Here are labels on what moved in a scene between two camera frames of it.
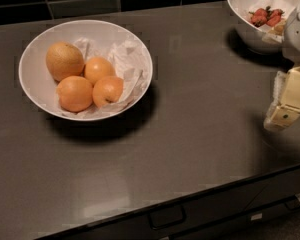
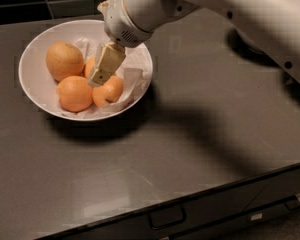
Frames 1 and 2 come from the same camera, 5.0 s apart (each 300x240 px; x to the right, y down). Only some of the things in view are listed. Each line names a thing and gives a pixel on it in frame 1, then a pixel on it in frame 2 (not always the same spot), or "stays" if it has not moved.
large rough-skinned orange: [64, 59] stays
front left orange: [75, 93] stays
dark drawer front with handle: [174, 217] stays
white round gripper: [298, 34] → [119, 22]
